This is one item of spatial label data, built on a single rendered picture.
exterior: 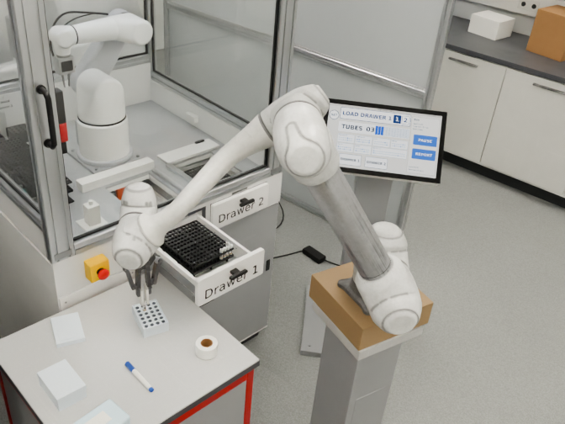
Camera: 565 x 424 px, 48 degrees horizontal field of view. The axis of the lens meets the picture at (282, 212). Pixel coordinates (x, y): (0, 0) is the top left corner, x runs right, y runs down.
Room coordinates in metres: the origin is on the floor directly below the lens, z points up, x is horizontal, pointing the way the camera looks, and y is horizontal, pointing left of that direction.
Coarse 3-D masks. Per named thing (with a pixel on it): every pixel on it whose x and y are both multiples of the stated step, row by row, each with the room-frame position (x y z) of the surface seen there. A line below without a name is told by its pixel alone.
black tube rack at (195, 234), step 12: (180, 228) 1.89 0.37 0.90; (192, 228) 1.89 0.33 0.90; (204, 228) 1.91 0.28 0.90; (168, 240) 1.81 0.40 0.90; (180, 240) 1.81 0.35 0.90; (192, 240) 1.82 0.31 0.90; (204, 240) 1.83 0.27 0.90; (216, 240) 1.83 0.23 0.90; (168, 252) 1.77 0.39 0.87; (180, 252) 1.74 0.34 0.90; (192, 252) 1.75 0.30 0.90; (204, 252) 1.79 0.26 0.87; (204, 264) 1.72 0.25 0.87; (216, 264) 1.74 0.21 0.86
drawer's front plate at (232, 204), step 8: (264, 184) 2.21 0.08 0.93; (248, 192) 2.14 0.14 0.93; (256, 192) 2.17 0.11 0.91; (264, 192) 2.20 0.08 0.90; (224, 200) 2.06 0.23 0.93; (232, 200) 2.08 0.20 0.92; (256, 200) 2.17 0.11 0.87; (264, 200) 2.21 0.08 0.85; (216, 208) 2.02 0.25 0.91; (224, 208) 2.05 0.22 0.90; (232, 208) 2.08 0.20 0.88; (248, 208) 2.14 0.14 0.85; (256, 208) 2.18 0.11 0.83; (216, 216) 2.02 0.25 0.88; (232, 216) 2.08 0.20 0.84; (240, 216) 2.11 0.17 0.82; (216, 224) 2.02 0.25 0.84; (224, 224) 2.05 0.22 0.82
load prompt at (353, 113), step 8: (344, 112) 2.48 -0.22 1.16; (352, 112) 2.48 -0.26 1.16; (360, 112) 2.48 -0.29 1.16; (368, 112) 2.48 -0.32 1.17; (376, 112) 2.49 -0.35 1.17; (384, 112) 2.49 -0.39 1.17; (360, 120) 2.46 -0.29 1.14; (368, 120) 2.46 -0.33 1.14; (376, 120) 2.46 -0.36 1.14; (384, 120) 2.46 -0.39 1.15; (392, 120) 2.46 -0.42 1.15; (400, 120) 2.46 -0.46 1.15; (408, 120) 2.47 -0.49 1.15
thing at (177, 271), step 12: (192, 216) 1.98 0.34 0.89; (216, 228) 1.92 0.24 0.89; (228, 240) 1.86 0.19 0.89; (156, 252) 1.76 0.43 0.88; (240, 252) 1.81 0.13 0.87; (168, 264) 1.70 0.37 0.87; (180, 264) 1.75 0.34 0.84; (180, 276) 1.66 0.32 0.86; (192, 276) 1.63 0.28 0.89; (192, 288) 1.61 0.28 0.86
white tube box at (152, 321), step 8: (152, 304) 1.59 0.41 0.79; (136, 312) 1.53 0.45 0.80; (144, 312) 1.54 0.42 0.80; (152, 312) 1.55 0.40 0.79; (160, 312) 1.54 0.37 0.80; (136, 320) 1.52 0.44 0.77; (144, 320) 1.50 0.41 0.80; (152, 320) 1.51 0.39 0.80; (160, 320) 1.51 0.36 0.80; (144, 328) 1.46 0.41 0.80; (152, 328) 1.47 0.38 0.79; (160, 328) 1.48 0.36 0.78; (168, 328) 1.50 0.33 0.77; (144, 336) 1.46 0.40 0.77
